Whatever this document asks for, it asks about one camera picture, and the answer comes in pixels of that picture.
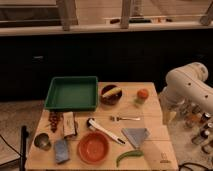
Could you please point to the green plastic tray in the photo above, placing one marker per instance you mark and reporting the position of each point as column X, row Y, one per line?
column 75, row 93

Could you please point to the black pole stand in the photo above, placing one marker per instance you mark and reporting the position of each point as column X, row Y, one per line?
column 24, row 136

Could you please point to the orange plastic bowl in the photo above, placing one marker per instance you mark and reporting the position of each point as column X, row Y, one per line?
column 93, row 148

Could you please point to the green chili pepper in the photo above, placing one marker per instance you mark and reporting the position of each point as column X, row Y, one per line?
column 132, row 153

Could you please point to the grey triangular cloth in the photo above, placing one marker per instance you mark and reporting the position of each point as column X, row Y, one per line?
column 136, row 136

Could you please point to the yellow corn cob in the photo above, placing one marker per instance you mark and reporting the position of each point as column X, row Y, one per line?
column 111, row 92

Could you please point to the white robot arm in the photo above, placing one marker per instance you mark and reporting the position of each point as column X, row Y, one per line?
column 186, row 83

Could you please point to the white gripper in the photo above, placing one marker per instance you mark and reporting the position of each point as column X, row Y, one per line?
column 168, row 109

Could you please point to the blue sponge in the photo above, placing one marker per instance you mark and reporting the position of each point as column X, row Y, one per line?
column 61, row 151

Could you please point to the white rectangular box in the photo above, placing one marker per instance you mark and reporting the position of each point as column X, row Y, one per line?
column 69, row 128

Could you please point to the dark red grape bunch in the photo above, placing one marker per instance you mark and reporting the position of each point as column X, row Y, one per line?
column 54, row 119

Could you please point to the silver metal fork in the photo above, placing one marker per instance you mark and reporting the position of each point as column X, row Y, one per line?
column 116, row 118

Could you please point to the silver metal cup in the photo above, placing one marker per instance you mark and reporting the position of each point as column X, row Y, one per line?
column 42, row 141

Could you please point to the orange tomato toy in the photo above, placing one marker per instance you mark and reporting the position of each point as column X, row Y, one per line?
column 142, row 94

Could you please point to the dark brown bowl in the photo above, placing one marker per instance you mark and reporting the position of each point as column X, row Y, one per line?
column 113, row 99

